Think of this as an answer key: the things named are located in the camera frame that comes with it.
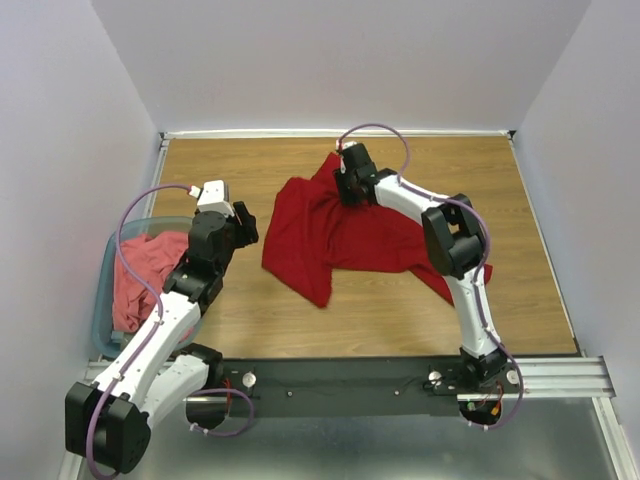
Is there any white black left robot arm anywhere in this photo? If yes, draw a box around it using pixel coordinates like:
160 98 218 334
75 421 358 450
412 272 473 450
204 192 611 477
64 202 259 479

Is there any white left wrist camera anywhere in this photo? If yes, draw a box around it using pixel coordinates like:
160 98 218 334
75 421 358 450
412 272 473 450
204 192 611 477
188 180 235 218

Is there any dark red t-shirt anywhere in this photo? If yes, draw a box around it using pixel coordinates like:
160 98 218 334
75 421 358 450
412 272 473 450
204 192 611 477
261 152 494 309

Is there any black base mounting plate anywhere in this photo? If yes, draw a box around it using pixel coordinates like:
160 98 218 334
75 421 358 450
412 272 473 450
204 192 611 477
164 352 521 431

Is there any clear blue plastic bin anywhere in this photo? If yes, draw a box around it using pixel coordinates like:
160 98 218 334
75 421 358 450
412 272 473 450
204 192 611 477
91 216 191 359

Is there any pink t-shirt in bin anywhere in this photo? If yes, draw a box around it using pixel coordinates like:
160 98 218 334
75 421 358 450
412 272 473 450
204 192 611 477
112 230 194 335

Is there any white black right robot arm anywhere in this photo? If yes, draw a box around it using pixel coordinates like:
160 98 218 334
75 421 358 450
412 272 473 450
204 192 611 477
334 142 508 392

